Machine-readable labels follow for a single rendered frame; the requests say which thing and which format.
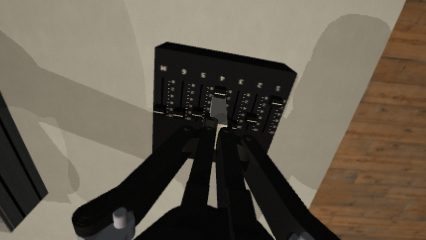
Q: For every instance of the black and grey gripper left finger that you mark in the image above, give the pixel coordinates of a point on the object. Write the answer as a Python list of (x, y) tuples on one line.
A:
[(115, 214)]

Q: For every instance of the black lighting desk panel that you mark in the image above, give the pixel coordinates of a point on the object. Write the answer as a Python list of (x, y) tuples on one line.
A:
[(186, 77)]

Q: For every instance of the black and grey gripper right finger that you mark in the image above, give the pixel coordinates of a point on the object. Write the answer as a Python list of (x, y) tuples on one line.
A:
[(286, 215)]

